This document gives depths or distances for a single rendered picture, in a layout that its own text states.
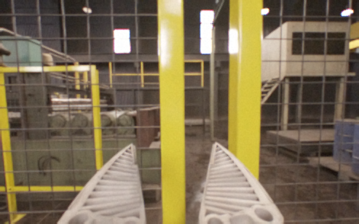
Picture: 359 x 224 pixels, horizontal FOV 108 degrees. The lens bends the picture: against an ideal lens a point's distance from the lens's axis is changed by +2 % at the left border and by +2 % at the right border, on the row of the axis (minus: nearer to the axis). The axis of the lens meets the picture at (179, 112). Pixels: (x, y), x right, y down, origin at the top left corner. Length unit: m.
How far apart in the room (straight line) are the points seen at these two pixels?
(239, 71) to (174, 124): 0.17
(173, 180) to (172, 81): 0.20
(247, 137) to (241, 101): 0.08
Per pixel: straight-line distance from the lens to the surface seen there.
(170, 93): 0.27
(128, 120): 2.16
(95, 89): 1.78
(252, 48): 0.33
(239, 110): 0.30
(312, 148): 4.91
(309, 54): 8.82
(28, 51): 2.75
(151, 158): 2.20
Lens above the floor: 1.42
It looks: 4 degrees down
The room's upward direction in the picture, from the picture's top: 1 degrees counter-clockwise
